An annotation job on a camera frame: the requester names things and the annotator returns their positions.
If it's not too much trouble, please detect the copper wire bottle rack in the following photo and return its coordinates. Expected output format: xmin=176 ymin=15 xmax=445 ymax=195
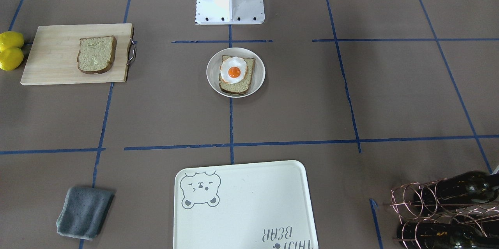
xmin=390 ymin=180 xmax=498 ymax=238

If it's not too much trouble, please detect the lower yellow lemon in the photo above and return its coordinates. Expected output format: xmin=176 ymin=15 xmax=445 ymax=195
xmin=0 ymin=47 xmax=24 ymax=71

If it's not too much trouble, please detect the dark wine bottle lower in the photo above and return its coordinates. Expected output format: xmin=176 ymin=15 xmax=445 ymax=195
xmin=394 ymin=220 xmax=499 ymax=249

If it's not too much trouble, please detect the white round plate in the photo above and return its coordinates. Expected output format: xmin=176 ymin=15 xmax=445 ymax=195
xmin=206 ymin=47 xmax=267 ymax=98

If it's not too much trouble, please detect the upper yellow lemon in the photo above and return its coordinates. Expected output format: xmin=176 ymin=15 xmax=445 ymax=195
xmin=0 ymin=31 xmax=25 ymax=52

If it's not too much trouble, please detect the yellow lemon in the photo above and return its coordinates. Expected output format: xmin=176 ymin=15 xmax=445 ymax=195
xmin=0 ymin=47 xmax=24 ymax=71
xmin=0 ymin=31 xmax=25 ymax=52

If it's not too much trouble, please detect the wooden cutting board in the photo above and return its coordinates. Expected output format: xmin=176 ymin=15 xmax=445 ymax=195
xmin=20 ymin=23 xmax=135 ymax=86

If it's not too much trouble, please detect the bread slice on plate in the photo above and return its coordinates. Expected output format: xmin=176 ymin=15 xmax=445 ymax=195
xmin=219 ymin=55 xmax=256 ymax=95

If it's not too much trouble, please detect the cream bear tray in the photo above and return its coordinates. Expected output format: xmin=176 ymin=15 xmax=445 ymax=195
xmin=172 ymin=160 xmax=319 ymax=249

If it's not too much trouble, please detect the dark wine bottle upper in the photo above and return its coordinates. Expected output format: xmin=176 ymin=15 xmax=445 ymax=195
xmin=413 ymin=171 xmax=499 ymax=216

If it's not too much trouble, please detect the bread slice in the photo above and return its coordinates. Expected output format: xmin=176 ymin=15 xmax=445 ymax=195
xmin=219 ymin=55 xmax=256 ymax=95
xmin=77 ymin=36 xmax=117 ymax=74

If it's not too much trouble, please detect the grey folded cloth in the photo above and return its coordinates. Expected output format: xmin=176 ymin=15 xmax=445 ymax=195
xmin=56 ymin=186 xmax=114 ymax=240

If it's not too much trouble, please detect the dark wine bottle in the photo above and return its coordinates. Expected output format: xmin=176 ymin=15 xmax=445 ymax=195
xmin=394 ymin=220 xmax=499 ymax=249
xmin=413 ymin=171 xmax=499 ymax=216

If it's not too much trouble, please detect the fried egg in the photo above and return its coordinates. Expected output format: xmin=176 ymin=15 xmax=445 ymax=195
xmin=219 ymin=56 xmax=248 ymax=84

